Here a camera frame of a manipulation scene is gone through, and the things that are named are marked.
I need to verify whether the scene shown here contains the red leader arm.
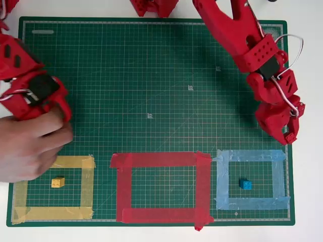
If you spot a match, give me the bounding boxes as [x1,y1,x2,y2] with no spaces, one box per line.
[0,0,74,124]

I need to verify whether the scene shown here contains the blue tape square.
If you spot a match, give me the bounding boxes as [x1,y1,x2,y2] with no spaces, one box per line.
[211,149,291,210]

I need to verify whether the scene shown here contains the red tape square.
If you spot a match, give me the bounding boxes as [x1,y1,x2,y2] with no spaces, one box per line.
[110,150,214,231]

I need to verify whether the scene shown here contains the yellow tape square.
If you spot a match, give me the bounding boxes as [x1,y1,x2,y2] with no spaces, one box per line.
[11,155,96,225]

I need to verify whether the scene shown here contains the yellow cube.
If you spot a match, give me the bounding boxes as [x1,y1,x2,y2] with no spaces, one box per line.
[51,177,65,189]

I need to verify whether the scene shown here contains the operator right hand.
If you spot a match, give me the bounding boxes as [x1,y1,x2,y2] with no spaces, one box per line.
[0,110,74,184]

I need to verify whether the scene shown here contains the green cutting mat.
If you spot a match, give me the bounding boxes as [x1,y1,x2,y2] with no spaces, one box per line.
[6,16,295,227]

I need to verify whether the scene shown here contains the white follower servo cable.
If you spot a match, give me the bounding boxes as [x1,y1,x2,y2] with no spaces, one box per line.
[271,34,304,117]

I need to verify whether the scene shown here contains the white leader servo cable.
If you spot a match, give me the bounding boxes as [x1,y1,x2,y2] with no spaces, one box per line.
[0,87,35,103]

